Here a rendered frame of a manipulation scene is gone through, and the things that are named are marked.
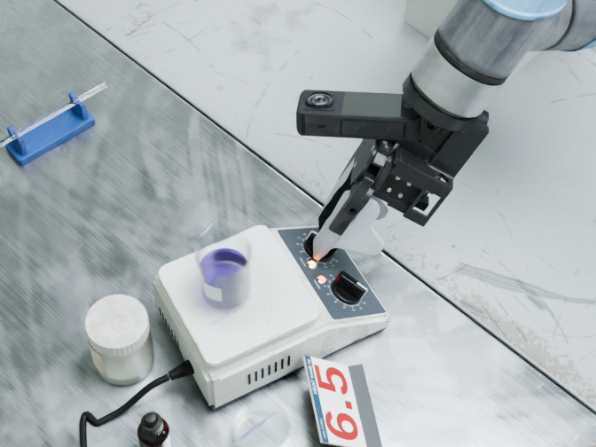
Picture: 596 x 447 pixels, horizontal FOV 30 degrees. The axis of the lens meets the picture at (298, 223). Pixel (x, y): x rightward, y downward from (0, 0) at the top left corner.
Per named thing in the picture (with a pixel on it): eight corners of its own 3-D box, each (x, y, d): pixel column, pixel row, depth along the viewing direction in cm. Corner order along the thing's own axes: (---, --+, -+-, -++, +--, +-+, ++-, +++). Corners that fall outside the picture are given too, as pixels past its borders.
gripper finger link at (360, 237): (356, 294, 109) (405, 222, 105) (303, 267, 108) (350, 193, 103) (356, 278, 111) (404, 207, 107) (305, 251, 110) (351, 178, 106)
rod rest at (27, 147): (80, 105, 129) (75, 84, 126) (97, 123, 127) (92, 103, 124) (5, 148, 125) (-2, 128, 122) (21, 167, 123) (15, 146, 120)
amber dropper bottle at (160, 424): (179, 445, 105) (174, 413, 99) (158, 469, 104) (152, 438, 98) (155, 427, 106) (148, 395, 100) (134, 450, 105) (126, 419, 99)
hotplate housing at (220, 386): (326, 236, 119) (330, 192, 112) (390, 331, 113) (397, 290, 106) (136, 320, 113) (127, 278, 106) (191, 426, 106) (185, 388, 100)
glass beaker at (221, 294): (255, 316, 104) (254, 270, 97) (198, 320, 103) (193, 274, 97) (251, 262, 107) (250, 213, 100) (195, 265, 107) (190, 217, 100)
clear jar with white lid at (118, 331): (151, 329, 112) (144, 287, 106) (160, 381, 109) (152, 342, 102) (91, 340, 111) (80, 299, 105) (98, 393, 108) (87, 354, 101)
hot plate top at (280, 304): (265, 225, 110) (265, 220, 109) (325, 318, 104) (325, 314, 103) (154, 272, 107) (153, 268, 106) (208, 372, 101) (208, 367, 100)
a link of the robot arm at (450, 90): (431, 57, 94) (435, 15, 100) (403, 97, 97) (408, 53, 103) (506, 98, 95) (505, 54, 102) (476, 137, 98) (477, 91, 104)
